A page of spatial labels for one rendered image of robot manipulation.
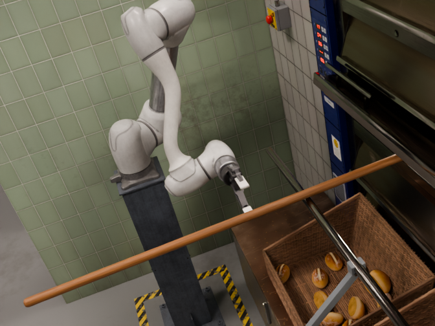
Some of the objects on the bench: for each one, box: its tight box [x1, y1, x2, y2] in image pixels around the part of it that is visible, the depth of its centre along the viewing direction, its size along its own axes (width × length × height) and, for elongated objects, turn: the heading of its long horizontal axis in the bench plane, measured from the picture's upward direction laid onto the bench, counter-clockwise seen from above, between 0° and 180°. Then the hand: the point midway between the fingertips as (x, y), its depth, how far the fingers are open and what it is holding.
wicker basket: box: [262, 192, 435, 326], centre depth 214 cm, size 49×56×28 cm
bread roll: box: [321, 312, 344, 326], centre depth 210 cm, size 6×10×7 cm
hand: (248, 201), depth 187 cm, fingers open, 13 cm apart
